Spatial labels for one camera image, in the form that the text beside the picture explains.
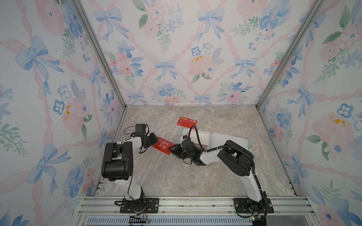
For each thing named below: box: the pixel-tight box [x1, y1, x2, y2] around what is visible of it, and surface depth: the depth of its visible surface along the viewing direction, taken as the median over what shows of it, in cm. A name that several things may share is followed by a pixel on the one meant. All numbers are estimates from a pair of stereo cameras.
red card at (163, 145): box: [152, 136, 176, 156], surface depth 99 cm
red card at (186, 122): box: [176, 116, 198, 129], surface depth 112 cm
